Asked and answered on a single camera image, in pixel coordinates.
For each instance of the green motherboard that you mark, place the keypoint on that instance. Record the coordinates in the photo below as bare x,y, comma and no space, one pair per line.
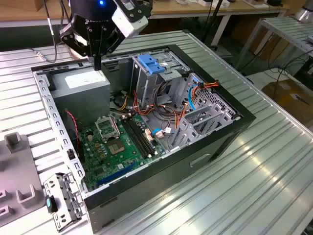
117,159

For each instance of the large cardboard box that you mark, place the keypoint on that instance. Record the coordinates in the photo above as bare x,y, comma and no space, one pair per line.
288,98

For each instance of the CPU socket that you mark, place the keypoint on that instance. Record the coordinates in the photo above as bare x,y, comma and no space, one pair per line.
115,147

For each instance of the black stand pole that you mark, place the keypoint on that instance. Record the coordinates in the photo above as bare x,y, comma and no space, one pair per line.
211,24

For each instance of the black blue bracket latch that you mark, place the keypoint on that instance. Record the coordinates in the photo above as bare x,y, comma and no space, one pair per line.
49,203

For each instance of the blue plastic drive latch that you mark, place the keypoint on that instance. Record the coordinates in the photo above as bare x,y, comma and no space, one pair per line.
150,64

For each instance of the black RAM slot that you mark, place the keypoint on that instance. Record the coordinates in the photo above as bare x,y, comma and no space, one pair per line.
137,137
143,137

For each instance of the grey optical drive cage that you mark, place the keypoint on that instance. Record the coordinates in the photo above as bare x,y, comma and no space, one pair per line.
146,85

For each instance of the wooden desk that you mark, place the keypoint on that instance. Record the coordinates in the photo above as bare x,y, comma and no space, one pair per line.
19,12

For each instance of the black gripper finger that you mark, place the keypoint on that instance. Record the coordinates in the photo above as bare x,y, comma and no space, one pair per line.
102,41
91,41

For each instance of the blue expansion slot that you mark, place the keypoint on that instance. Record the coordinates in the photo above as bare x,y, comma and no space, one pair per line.
115,175

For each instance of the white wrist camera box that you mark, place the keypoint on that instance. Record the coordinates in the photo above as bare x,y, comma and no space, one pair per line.
127,22

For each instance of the metal slat side table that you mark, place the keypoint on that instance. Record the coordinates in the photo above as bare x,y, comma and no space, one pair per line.
281,27

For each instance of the grey power supply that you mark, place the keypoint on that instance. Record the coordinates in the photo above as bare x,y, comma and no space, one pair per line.
80,102

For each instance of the black PC case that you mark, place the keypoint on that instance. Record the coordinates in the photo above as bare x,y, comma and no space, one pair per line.
151,186

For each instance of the grey parts rack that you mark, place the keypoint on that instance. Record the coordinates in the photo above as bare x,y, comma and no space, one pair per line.
19,166

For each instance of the grey metal disk bay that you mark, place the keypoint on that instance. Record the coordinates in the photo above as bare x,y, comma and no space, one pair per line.
210,98

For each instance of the metal slot bracket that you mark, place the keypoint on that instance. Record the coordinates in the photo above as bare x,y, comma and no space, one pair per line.
66,195

